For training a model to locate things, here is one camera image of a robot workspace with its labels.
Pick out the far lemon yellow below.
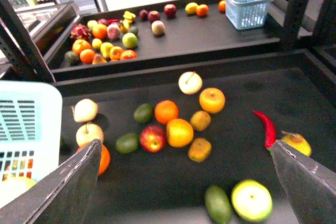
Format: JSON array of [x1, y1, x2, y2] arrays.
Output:
[[185, 2, 198, 15]]

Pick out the far dark red apple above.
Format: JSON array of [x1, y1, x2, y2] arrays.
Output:
[[164, 4, 176, 18]]

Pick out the pale white onion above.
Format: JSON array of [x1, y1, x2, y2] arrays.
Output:
[[71, 99, 99, 123]]

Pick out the dark green lime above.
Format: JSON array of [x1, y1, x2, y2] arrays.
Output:
[[204, 185, 233, 224]]

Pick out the yellow orange apple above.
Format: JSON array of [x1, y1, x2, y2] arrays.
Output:
[[166, 119, 194, 148]]

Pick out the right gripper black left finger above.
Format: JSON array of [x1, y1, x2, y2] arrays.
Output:
[[1, 140, 102, 223]]

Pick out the black metal shelf rack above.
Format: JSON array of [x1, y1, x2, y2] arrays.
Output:
[[0, 0, 336, 224]]

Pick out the light blue basket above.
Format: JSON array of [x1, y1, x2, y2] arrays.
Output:
[[226, 0, 273, 30], [1, 80, 62, 182]]

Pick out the white pear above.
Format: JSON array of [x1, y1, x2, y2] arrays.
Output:
[[178, 71, 203, 95]]

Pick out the far orange fruit left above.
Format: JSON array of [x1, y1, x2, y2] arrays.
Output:
[[92, 24, 108, 40]]

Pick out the large orange fruit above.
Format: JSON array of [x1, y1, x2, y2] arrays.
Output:
[[76, 141, 111, 176]]

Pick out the pink dragon fruit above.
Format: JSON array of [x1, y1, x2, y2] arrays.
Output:
[[70, 24, 92, 41]]

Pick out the golden yellow apple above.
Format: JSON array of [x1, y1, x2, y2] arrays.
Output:
[[199, 88, 226, 114]]

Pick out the red yellow apple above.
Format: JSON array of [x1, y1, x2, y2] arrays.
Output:
[[140, 124, 167, 153]]

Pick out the far peach fruit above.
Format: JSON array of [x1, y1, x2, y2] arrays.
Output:
[[151, 20, 165, 36]]

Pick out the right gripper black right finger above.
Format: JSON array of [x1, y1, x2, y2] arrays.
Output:
[[270, 140, 335, 223]]

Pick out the far tangerine orange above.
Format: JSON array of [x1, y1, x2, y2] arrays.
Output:
[[196, 4, 209, 17]]

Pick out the red chili pepper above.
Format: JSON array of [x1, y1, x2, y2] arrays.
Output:
[[253, 110, 277, 151]]

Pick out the far green apple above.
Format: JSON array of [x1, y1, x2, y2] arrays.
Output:
[[122, 33, 138, 49]]

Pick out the green yellow apple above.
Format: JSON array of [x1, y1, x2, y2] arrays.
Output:
[[231, 179, 272, 223]]

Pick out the brown kiwi fruit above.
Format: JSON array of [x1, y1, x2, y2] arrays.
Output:
[[188, 137, 212, 163]]

